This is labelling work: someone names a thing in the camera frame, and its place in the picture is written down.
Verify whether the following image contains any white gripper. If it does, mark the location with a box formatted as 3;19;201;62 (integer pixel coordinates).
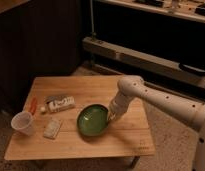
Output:
107;91;131;124

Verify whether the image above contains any green ceramic bowl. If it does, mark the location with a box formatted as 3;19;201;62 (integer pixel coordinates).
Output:
77;104;108;136

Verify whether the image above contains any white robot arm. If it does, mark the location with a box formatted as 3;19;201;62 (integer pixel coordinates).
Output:
108;76;205;171

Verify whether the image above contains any white printed box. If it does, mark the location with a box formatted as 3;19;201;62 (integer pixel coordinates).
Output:
48;96;75;113

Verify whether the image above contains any wooden low table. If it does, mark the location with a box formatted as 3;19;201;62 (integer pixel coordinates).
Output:
5;76;155;160

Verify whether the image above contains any flat white packet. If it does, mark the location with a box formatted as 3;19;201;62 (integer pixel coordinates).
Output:
43;119;62;139

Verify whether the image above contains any white plastic cup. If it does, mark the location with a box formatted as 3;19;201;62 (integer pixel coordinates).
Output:
11;111;34;136

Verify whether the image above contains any black object on shelf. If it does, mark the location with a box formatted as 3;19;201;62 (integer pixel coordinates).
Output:
178;63;205;76

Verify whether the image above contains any vertical metal pole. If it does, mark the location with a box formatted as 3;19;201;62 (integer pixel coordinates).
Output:
89;0;96;41

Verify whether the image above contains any grey metal shelf rail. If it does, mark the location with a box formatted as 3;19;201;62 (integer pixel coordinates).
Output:
82;37;205;89

